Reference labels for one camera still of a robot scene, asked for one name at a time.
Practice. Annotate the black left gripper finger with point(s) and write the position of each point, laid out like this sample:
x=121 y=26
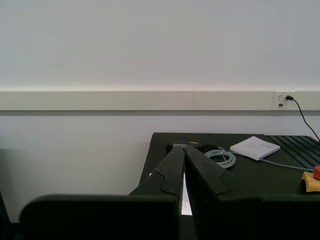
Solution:
x=202 y=180
x=170 y=175

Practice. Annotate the white printed paper sheet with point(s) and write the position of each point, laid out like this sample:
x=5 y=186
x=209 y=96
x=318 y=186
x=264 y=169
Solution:
x=186 y=200

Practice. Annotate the black grey handheld enabling device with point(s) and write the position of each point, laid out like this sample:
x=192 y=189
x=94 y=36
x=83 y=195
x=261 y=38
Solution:
x=197 y=145

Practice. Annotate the white booklet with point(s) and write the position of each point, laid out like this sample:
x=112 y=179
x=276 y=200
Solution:
x=255 y=148

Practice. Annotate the black aluminium extrusion rails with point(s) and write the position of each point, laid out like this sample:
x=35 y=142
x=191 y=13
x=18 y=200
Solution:
x=297 y=147

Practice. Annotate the yellow red emergency stop button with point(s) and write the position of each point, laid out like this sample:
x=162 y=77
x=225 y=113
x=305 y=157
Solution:
x=311 y=181

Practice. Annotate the white wall outlet plate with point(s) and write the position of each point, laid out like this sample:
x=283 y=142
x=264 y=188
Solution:
x=281 y=100

